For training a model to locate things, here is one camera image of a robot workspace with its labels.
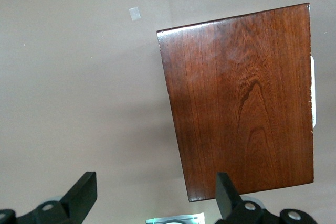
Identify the dark wooden drawer cabinet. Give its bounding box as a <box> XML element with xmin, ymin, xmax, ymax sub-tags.
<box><xmin>156</xmin><ymin>3</ymin><xmax>315</xmax><ymax>203</ymax></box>

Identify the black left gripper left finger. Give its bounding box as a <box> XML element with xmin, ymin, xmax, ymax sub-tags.
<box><xmin>0</xmin><ymin>171</ymin><xmax>98</xmax><ymax>224</ymax></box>

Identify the wooden drawer with white handle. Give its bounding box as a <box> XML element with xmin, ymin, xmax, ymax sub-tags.
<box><xmin>309</xmin><ymin>55</ymin><xmax>316</xmax><ymax>128</ymax></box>

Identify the small square tape patch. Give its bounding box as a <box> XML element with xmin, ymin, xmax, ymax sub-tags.
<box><xmin>129</xmin><ymin>6</ymin><xmax>142</xmax><ymax>22</ymax></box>

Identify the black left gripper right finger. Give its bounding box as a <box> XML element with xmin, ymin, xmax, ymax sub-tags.
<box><xmin>215</xmin><ymin>172</ymin><xmax>319</xmax><ymax>224</ymax></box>

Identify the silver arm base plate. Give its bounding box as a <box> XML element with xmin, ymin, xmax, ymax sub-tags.
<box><xmin>145</xmin><ymin>212</ymin><xmax>205</xmax><ymax>224</ymax></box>

